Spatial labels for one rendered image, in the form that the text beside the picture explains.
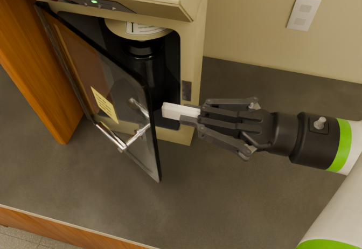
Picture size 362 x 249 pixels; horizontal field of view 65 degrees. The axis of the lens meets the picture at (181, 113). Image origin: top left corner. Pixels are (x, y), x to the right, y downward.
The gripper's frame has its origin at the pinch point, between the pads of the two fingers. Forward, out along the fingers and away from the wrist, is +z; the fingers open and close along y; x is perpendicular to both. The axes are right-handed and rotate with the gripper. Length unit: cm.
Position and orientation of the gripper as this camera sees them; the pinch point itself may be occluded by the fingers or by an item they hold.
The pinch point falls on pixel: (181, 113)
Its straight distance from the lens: 52.3
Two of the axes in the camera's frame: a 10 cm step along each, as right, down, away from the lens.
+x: 0.0, 5.8, 8.2
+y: -2.5, 7.9, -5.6
